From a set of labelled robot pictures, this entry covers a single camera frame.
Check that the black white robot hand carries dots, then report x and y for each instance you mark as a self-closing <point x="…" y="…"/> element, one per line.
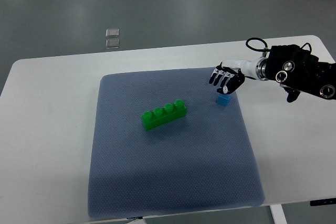
<point x="230" y="74"/>

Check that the small blue block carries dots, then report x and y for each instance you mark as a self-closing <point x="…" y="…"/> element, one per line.
<point x="223" y="99"/>

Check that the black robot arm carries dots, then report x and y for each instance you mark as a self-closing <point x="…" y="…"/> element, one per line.
<point x="295" y="69"/>

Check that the long green block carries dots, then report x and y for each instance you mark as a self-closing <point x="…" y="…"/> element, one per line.
<point x="163" y="115"/>

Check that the blue-grey mesh mat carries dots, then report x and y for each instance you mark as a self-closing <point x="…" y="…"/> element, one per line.
<point x="201" y="161"/>

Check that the lower floor metal plate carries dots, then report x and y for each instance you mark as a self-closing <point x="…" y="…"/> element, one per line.
<point x="112" y="43"/>

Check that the floor metal plate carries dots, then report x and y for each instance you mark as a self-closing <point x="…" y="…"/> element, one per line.
<point x="112" y="43"/>
<point x="112" y="32"/>

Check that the upper floor metal plate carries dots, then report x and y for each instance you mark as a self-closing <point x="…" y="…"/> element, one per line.
<point x="112" y="32"/>

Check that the white table leg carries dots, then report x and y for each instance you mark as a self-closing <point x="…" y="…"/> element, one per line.
<point x="278" y="214"/>

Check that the black table control panel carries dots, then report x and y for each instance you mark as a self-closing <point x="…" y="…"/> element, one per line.
<point x="322" y="202"/>

